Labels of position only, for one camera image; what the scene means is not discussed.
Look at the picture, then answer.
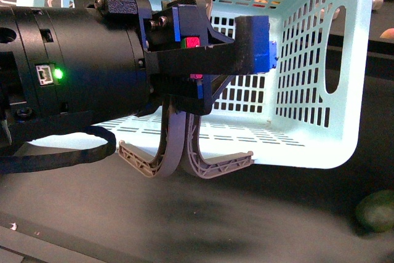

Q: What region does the green avocado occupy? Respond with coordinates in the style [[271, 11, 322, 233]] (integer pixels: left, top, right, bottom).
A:
[[355, 190, 393, 233]]

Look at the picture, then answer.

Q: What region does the black cable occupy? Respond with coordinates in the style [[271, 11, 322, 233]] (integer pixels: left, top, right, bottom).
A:
[[0, 126, 117, 174]]

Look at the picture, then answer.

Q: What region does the peach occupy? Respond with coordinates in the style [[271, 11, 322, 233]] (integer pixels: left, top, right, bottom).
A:
[[380, 28, 394, 39]]

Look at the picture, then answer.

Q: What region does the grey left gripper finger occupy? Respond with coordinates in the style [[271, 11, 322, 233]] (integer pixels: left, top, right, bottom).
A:
[[181, 113, 254, 179], [118, 96, 185, 178]]

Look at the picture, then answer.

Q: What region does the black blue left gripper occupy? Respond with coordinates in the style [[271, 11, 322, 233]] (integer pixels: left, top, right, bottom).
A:
[[140, 0, 277, 115]]

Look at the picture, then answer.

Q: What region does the light blue plastic basket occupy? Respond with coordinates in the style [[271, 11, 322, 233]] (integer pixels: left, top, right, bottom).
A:
[[17, 0, 377, 170]]

